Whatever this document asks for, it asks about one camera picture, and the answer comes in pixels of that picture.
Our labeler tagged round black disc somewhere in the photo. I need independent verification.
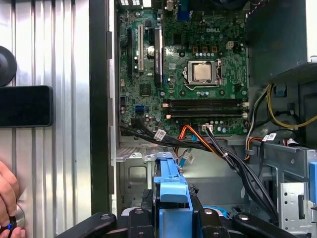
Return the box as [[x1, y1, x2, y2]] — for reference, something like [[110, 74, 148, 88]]
[[0, 46, 18, 87]]

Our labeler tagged blue drive latch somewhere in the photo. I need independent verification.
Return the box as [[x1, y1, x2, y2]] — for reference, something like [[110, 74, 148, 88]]
[[308, 161, 317, 219]]

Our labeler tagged person's hand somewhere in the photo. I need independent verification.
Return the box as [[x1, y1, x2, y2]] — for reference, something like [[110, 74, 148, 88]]
[[0, 160, 27, 238]]

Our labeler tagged silver CPU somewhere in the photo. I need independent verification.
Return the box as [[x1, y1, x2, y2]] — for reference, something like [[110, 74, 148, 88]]
[[193, 63, 211, 82]]

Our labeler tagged red orange wire bundle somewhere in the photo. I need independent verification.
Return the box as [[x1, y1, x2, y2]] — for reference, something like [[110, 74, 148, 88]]
[[245, 135, 263, 162]]

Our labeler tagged white expansion slot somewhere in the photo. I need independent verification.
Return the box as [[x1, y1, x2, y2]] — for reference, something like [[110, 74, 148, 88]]
[[138, 24, 145, 72]]

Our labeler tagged black grey power cable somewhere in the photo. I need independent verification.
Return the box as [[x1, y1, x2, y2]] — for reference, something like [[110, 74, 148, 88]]
[[246, 84, 270, 154]]

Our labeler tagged CPU socket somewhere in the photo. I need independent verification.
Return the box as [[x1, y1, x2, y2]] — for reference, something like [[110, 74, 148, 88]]
[[184, 59, 223, 87]]

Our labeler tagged yellow wire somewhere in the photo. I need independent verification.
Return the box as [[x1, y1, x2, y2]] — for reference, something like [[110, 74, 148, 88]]
[[266, 83, 317, 129]]

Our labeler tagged black phone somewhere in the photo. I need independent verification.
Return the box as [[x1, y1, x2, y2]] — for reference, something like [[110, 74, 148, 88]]
[[0, 85, 54, 127]]

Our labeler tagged grey metal drive cage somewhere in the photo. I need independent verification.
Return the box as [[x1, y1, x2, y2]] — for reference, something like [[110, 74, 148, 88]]
[[247, 138, 317, 238]]

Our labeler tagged black cable bundle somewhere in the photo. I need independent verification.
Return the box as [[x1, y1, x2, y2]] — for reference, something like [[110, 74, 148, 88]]
[[120, 123, 279, 224]]

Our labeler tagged hard disk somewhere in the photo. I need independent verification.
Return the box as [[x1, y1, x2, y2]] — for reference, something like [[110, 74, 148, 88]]
[[151, 151, 201, 238]]

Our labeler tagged black expansion slot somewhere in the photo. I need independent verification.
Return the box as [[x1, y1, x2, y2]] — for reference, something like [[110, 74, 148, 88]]
[[126, 28, 132, 77]]

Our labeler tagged black PC case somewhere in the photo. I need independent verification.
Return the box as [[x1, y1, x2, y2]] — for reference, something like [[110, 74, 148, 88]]
[[89, 0, 317, 238]]

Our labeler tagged metal disk bay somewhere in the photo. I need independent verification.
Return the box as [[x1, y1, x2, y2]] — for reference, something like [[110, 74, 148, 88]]
[[116, 146, 179, 216]]

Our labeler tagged green motherboard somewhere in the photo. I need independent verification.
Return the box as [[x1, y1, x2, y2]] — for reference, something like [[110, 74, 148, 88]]
[[118, 0, 250, 137]]

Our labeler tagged grey power supply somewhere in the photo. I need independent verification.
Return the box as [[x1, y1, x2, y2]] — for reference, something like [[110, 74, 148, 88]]
[[246, 0, 309, 77]]

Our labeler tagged black RAM slot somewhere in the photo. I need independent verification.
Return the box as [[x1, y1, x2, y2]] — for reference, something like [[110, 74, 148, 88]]
[[165, 110, 249, 119], [162, 98, 249, 109]]

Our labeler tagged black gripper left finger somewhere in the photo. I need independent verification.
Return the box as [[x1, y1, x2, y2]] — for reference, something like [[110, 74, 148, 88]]
[[54, 189, 159, 238]]

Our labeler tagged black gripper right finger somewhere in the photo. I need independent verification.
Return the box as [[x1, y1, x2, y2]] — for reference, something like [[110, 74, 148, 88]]
[[190, 184, 298, 238]]

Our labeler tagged round black tool blue ring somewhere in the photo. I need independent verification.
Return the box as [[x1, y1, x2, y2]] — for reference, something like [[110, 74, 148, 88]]
[[0, 205, 27, 231]]

